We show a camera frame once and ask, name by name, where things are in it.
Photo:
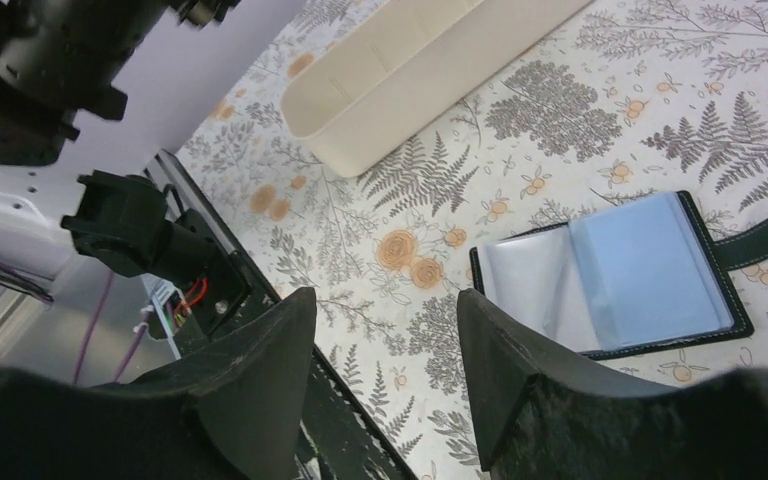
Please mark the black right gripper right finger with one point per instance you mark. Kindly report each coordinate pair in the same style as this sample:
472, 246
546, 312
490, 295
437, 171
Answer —
542, 411

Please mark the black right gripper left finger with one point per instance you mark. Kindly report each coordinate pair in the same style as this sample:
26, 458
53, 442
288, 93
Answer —
53, 430

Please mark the cream plastic oblong tray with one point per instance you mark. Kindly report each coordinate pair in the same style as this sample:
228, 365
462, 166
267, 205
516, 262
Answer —
404, 66

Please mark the floral patterned table mat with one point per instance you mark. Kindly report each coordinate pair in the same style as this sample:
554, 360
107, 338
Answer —
623, 100

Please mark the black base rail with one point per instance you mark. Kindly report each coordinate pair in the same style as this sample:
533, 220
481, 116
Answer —
267, 404

